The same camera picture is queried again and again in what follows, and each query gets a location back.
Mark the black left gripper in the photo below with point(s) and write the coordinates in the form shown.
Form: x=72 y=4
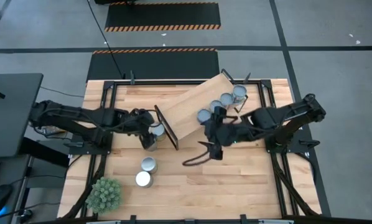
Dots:
x=144 y=121

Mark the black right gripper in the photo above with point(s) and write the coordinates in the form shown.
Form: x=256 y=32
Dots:
x=228 y=134

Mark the teal tuna fish can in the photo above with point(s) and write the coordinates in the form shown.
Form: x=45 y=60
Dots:
x=203 y=116

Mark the carrots label can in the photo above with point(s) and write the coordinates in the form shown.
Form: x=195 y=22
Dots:
x=160 y=130

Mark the watermelon label can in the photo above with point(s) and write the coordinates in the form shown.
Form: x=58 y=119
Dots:
x=215 y=104

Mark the oranges label can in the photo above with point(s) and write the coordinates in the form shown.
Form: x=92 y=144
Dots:
x=148 y=164

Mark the red tomatoes label can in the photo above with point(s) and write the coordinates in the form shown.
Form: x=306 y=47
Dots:
x=226 y=99

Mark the teal white label can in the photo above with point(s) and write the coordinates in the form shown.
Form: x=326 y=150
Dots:
x=239 y=91

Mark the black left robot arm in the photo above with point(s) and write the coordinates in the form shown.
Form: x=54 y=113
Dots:
x=80 y=116

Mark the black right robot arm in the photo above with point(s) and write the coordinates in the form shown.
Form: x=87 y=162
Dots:
x=267 y=119

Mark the blue green label can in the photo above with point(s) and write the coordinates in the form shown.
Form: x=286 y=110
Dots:
x=143 y=179

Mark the green artificial plant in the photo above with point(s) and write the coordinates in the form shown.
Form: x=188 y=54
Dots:
x=104 y=194

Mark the black hazard-striped floor mat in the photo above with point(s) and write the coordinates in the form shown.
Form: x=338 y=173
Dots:
x=162 y=14
x=155 y=65

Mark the black desk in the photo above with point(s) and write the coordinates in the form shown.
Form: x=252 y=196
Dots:
x=12 y=118

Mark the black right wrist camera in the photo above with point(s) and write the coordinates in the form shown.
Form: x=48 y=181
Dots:
x=217 y=152

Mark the wooden shelf with black frame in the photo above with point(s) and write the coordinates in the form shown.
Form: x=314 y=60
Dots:
x=186 y=109

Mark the black metal table frame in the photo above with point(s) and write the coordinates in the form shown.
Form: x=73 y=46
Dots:
x=173 y=82

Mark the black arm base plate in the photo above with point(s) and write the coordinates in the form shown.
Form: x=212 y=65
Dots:
x=290 y=149
x=89 y=150

